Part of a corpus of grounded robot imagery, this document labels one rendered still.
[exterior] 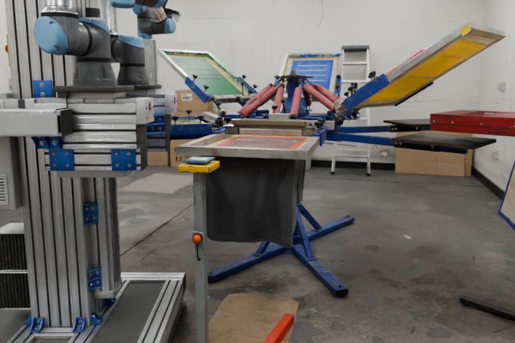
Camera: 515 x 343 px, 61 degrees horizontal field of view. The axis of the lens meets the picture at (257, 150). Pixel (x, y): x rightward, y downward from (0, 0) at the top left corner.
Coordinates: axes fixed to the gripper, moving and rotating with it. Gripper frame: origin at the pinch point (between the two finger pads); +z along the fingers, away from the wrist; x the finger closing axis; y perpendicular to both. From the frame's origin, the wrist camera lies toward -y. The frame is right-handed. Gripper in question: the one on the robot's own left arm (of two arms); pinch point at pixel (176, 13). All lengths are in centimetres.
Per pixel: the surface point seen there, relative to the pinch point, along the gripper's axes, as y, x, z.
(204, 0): -56, -214, 368
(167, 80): 71, -260, 358
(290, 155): 57, 101, -54
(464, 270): 141, 187, 93
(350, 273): 152, 119, 56
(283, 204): 82, 99, -45
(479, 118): 34, 171, 18
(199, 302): 122, 80, -78
